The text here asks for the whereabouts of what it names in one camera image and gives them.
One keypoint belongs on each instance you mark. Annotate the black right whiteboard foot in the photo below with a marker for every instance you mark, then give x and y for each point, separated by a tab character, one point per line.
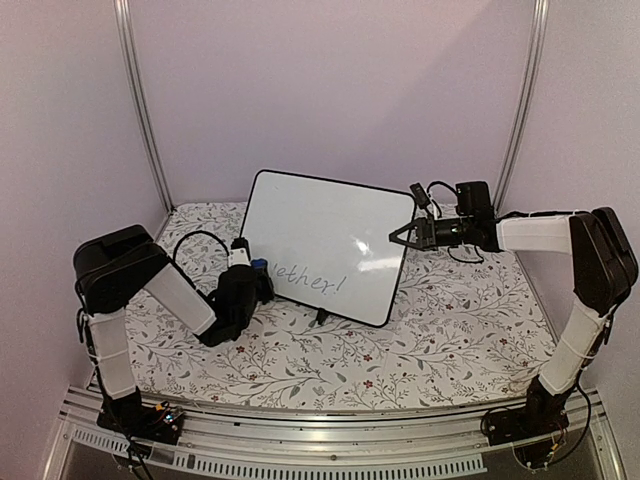
321	317

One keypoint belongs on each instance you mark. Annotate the blue whiteboard eraser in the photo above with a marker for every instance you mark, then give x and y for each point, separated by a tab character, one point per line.
260	266

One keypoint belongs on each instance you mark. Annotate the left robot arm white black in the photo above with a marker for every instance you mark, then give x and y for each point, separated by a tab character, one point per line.
114	268

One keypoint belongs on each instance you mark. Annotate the small black-framed whiteboard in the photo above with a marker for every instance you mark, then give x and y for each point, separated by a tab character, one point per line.
327	242

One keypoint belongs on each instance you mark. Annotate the right aluminium frame post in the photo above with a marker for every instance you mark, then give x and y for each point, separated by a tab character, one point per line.
534	54

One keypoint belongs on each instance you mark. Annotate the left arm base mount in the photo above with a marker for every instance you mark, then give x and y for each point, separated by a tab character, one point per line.
161	423

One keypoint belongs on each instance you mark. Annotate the floral patterned table mat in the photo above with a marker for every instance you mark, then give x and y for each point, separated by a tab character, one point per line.
459	333

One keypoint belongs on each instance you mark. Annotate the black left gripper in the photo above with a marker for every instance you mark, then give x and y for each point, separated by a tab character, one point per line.
266	291

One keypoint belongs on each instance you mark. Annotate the aluminium front rail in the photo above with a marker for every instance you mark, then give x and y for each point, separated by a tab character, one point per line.
232	442

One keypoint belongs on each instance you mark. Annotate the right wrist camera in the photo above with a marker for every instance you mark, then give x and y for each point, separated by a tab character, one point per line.
425	201

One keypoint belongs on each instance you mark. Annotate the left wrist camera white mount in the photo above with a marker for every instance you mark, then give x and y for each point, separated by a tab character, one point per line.
239	253

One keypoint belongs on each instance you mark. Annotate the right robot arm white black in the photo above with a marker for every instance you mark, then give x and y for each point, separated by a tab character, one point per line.
604	271

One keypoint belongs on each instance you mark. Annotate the left aluminium frame post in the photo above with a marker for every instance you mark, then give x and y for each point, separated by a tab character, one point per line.
132	68

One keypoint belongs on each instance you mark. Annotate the aluminium frame post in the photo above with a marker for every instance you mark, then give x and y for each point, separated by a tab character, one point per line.
534	54
132	68

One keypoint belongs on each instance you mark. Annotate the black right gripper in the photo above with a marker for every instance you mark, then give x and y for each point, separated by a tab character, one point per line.
421	227

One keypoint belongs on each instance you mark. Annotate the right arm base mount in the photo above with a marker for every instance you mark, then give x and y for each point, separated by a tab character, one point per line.
525	425

